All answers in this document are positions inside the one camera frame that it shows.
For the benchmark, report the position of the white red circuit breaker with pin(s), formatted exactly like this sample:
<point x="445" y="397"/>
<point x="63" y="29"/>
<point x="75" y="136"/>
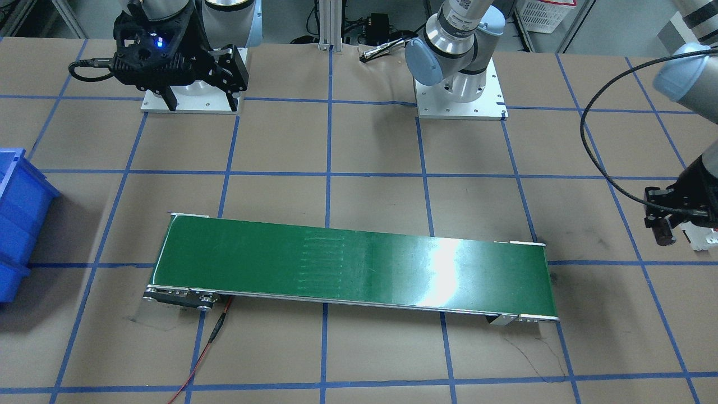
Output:
<point x="700" y="238"/>

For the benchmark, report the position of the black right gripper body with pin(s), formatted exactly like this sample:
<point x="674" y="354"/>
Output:
<point x="197" y="45"/>

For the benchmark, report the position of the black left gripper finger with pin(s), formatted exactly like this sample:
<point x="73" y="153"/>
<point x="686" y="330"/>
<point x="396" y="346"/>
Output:
<point x="664" y="232"/>

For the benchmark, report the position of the blue plastic bin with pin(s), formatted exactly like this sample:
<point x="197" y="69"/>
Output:
<point x="25" y="198"/>

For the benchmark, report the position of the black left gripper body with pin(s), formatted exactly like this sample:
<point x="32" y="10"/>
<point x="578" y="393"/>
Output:
<point x="700" y="180"/>

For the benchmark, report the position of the aluminium frame post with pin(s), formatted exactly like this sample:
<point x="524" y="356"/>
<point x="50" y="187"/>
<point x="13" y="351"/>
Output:
<point x="331" y="25"/>

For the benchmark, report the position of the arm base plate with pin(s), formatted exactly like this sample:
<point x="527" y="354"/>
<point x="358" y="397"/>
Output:
<point x="199" y="97"/>
<point x="463" y="97"/>

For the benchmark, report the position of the green conveyor belt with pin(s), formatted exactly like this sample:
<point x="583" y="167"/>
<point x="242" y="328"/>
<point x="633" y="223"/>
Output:
<point x="202" y="258"/>

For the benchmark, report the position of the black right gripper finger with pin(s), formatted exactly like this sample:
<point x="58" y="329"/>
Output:
<point x="232" y="100"/>
<point x="169" y="98"/>

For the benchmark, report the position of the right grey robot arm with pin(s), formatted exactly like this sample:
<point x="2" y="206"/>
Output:
<point x="225" y="22"/>

